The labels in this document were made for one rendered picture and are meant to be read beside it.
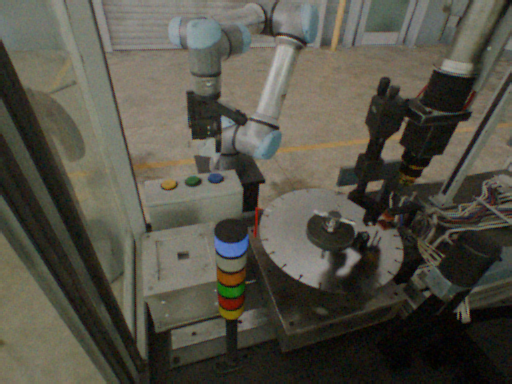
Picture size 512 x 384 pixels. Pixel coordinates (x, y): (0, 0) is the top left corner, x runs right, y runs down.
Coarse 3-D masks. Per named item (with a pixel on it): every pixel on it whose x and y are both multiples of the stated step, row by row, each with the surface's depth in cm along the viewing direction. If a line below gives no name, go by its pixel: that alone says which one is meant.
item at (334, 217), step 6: (336, 204) 70; (336, 210) 68; (324, 216) 68; (330, 216) 66; (336, 216) 66; (330, 222) 65; (336, 222) 66; (348, 222) 66; (354, 222) 66; (330, 228) 64
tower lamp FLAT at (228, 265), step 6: (216, 252) 41; (246, 252) 41; (216, 258) 42; (222, 258) 40; (228, 258) 40; (234, 258) 40; (240, 258) 41; (246, 258) 43; (216, 264) 43; (222, 264) 41; (228, 264) 41; (234, 264) 41; (240, 264) 41; (222, 270) 42; (228, 270) 41; (234, 270) 42
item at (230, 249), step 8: (216, 224) 40; (224, 224) 40; (232, 224) 40; (240, 224) 40; (216, 232) 39; (224, 232) 39; (232, 232) 39; (240, 232) 39; (216, 240) 39; (224, 240) 38; (232, 240) 38; (240, 240) 38; (216, 248) 40; (224, 248) 39; (232, 248) 39; (240, 248) 39; (224, 256) 40; (232, 256) 40
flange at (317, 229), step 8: (312, 216) 72; (320, 216) 72; (312, 224) 70; (320, 224) 70; (344, 224) 71; (312, 232) 68; (320, 232) 68; (328, 232) 67; (336, 232) 67; (344, 232) 68; (352, 232) 69; (312, 240) 67; (320, 240) 66; (328, 240) 66; (336, 240) 66; (344, 240) 67; (352, 240) 67; (328, 248) 66; (336, 248) 66
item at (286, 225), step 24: (312, 192) 81; (264, 216) 73; (288, 216) 73; (360, 216) 75; (288, 240) 67; (360, 240) 68; (384, 240) 69; (288, 264) 62; (312, 264) 62; (336, 264) 63; (360, 264) 63; (384, 264) 63; (336, 288) 58; (360, 288) 58
